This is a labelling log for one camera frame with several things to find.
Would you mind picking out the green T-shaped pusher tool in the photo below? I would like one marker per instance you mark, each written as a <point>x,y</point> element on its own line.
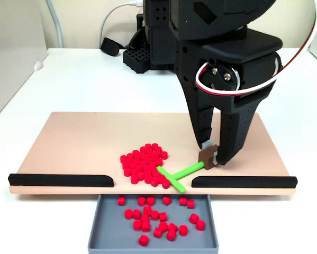
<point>186,170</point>

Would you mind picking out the black foam rail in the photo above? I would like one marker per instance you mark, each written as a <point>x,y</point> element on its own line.
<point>60,180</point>
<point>243,182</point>

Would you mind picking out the beige flat board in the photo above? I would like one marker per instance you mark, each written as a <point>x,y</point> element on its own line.
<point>68,145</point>

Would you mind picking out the small white clip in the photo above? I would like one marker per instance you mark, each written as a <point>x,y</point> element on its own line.
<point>38,65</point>

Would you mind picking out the red cylindrical granule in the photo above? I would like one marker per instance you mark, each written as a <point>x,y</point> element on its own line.
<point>137,158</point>
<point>131,156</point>
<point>155,173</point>
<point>139,168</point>
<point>154,182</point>
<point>142,155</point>
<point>141,176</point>
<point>147,146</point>
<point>161,177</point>
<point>153,162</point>
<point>134,179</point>
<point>147,162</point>
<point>167,200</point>
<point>194,218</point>
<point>183,230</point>
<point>143,149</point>
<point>147,210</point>
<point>154,146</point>
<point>159,161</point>
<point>145,158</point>
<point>137,225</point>
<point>147,179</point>
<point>157,165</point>
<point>191,204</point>
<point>141,201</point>
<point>145,169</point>
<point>127,172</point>
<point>133,162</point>
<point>158,232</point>
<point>128,213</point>
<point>172,227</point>
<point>164,155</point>
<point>183,201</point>
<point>124,158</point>
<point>136,213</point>
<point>143,240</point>
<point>151,168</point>
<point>121,200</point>
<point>146,226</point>
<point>157,151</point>
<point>136,153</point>
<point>149,152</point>
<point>145,219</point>
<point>141,162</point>
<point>171,235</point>
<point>158,156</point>
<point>151,156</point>
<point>162,216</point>
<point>200,225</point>
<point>163,226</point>
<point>166,183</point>
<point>150,201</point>
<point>132,167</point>
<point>154,215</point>

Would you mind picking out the thick white tube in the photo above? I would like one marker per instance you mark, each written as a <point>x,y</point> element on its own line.
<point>59,39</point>

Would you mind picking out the grey shallow tray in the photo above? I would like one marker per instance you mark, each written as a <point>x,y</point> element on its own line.
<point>108,232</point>

